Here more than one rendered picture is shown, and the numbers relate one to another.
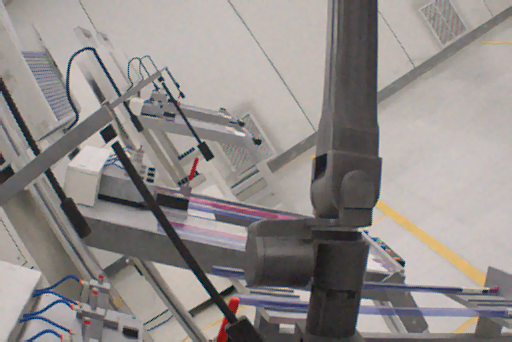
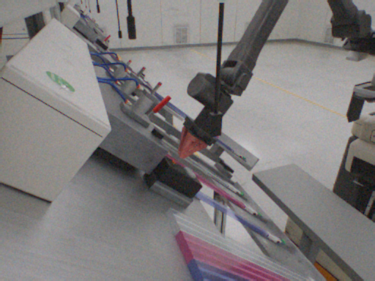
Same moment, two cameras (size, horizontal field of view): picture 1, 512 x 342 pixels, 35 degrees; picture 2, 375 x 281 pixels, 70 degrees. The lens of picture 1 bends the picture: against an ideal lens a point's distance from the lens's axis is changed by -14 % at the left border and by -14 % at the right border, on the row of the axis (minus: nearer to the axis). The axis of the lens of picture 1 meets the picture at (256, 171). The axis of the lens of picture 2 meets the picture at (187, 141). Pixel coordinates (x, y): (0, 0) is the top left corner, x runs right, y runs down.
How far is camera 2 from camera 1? 43 cm
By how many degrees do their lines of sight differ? 27
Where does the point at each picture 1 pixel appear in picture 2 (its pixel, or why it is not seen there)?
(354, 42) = (266, 25)
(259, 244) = (204, 81)
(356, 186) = (244, 79)
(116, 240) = not seen: hidden behind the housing
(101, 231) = not seen: hidden behind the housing
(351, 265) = (226, 107)
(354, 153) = (247, 66)
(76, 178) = (68, 13)
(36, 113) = not seen: outside the picture
